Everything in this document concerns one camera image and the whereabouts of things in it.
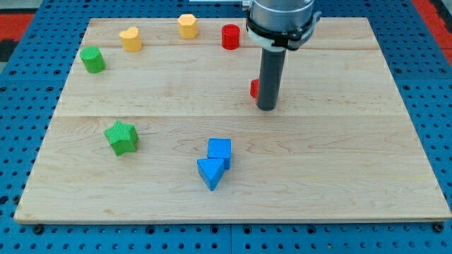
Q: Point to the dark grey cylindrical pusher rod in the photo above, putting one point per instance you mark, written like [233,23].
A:
[270,75]

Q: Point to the red star block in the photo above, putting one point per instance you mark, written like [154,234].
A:
[254,88]

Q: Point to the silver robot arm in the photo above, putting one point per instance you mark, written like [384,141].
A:
[278,26]

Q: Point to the green star block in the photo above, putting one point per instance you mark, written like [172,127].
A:
[122,137]

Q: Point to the red cylinder block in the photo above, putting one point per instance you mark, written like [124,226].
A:
[230,34]

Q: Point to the yellow hexagon block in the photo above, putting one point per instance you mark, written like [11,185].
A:
[188,26]

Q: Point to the blue cube block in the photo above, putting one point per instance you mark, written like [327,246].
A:
[220,148]

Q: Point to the blue triangle block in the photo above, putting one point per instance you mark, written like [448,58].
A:
[211,171]

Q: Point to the light wooden board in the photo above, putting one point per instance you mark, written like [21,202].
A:
[169,134]

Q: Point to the yellow heart block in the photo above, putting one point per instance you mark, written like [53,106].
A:
[130,39]

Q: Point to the green cylinder block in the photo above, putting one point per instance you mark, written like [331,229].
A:
[92,59]

